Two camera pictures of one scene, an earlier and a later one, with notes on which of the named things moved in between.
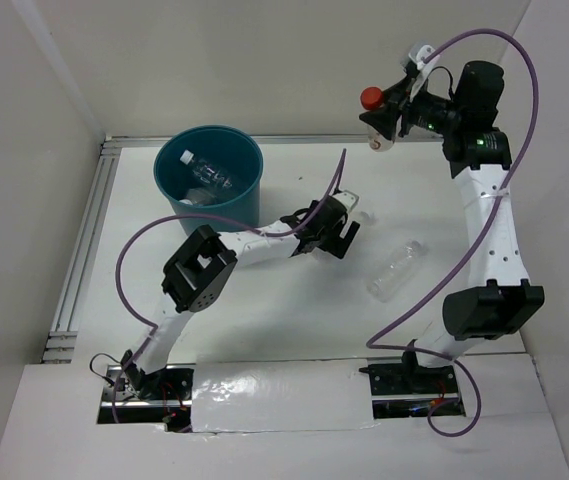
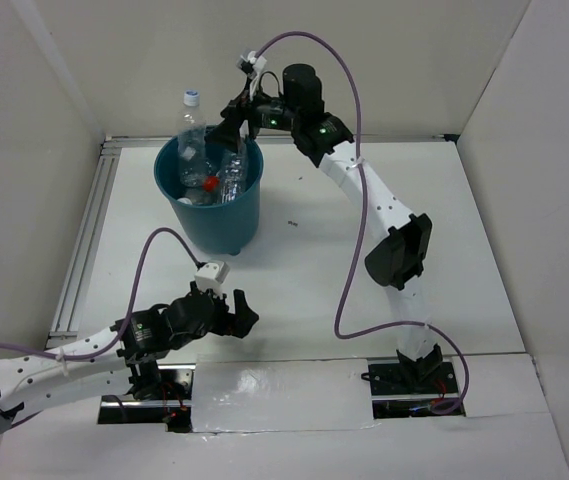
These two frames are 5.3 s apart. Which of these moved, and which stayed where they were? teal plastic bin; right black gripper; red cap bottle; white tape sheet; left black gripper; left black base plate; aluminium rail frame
Moved: left black gripper; red cap bottle; right black gripper
Stayed: white tape sheet; aluminium rail frame; left black base plate; teal plastic bin
